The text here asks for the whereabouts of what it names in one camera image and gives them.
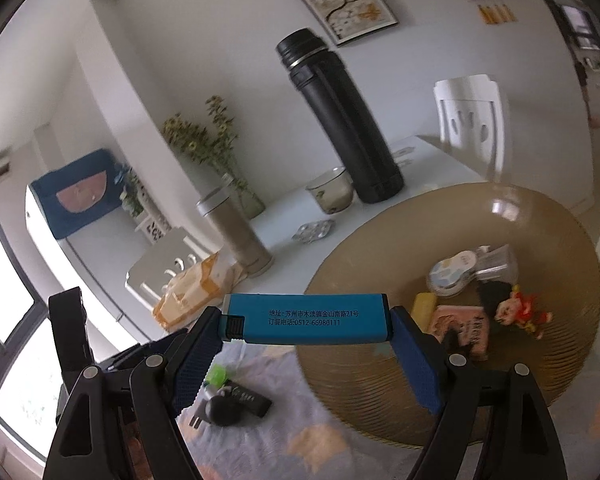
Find pink card box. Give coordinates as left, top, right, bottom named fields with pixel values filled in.
left=428, top=306, right=490, bottom=361

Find white Anker charger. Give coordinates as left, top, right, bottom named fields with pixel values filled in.
left=189, top=384, right=242, bottom=429

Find red small figurine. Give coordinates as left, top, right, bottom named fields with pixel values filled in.
left=494, top=285, right=553, bottom=340

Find clear correction tape dispenser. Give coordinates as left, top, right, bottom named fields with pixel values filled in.
left=426, top=245, right=489, bottom=298

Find clear plastic measuring cup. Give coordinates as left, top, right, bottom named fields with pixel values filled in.
left=475, top=244, right=518, bottom=285

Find blue lighter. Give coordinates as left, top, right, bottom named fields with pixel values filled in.
left=219, top=294, right=392, bottom=346

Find blue cloth cover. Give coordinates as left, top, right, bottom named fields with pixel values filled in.
left=30, top=148, right=123, bottom=240

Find white carved shelf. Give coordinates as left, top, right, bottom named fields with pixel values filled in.
left=116, top=165, right=171, bottom=245

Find white chair left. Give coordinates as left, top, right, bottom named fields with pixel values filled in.
left=125, top=228, right=213, bottom=310

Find white chair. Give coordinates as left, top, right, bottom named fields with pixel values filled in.
left=125, top=228, right=213, bottom=310
left=434, top=74, right=512, bottom=182

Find orange tissue pack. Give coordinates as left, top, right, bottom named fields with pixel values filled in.
left=152, top=252, right=246, bottom=333

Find gold thermos bottle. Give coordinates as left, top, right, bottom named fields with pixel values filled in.
left=197, top=188, right=273, bottom=276

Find floral tablecloth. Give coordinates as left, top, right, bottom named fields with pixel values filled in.
left=178, top=342, right=600, bottom=479

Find amber glass bowl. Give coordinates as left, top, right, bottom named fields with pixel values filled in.
left=297, top=183, right=600, bottom=446

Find glass vase with flowers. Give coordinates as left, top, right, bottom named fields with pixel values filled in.
left=161, top=96, right=265, bottom=220

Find pill blister pack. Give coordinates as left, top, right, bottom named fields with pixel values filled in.
left=292, top=220, right=336, bottom=244

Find black thermos flask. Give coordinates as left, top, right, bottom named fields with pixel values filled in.
left=276, top=28, right=404, bottom=204

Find smoky glass mug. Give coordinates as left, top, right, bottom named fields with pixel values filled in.
left=306, top=167, right=354, bottom=214

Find white chair back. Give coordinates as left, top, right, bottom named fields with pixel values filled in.
left=434, top=74, right=512, bottom=182

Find yellow hanging ornaments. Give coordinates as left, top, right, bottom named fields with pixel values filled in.
left=477, top=3, right=517, bottom=25

